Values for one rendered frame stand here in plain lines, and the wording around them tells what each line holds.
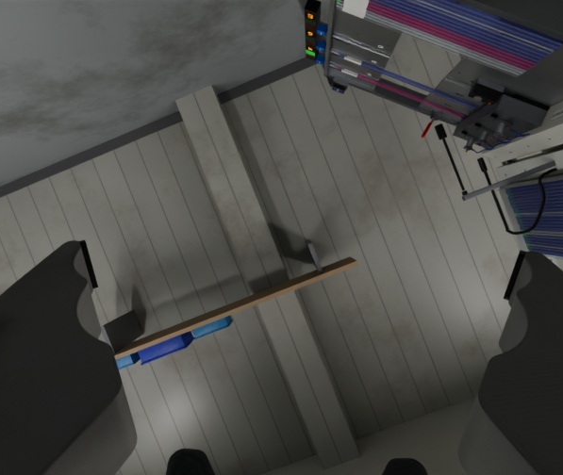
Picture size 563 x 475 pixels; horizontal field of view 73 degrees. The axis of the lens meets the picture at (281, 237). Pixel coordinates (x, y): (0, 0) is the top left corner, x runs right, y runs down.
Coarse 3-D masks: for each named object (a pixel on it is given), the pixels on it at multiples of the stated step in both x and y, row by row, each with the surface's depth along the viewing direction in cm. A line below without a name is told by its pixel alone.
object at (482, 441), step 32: (544, 256) 10; (512, 288) 11; (544, 288) 9; (512, 320) 9; (544, 320) 8; (512, 352) 7; (544, 352) 7; (512, 384) 7; (544, 384) 7; (480, 416) 6; (512, 416) 6; (544, 416) 6; (480, 448) 6; (512, 448) 6; (544, 448) 6
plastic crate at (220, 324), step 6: (228, 318) 276; (210, 324) 268; (216, 324) 268; (222, 324) 268; (228, 324) 270; (192, 330) 269; (198, 330) 269; (204, 330) 268; (210, 330) 268; (216, 330) 268; (198, 336) 269
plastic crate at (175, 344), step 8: (176, 336) 267; (184, 336) 272; (192, 336) 288; (160, 344) 268; (168, 344) 267; (176, 344) 267; (184, 344) 267; (144, 352) 268; (152, 352) 268; (160, 352) 268; (168, 352) 268; (144, 360) 268; (152, 360) 267
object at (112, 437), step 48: (48, 288) 9; (0, 336) 8; (48, 336) 8; (96, 336) 10; (0, 384) 7; (48, 384) 7; (96, 384) 7; (0, 432) 6; (48, 432) 6; (96, 432) 6
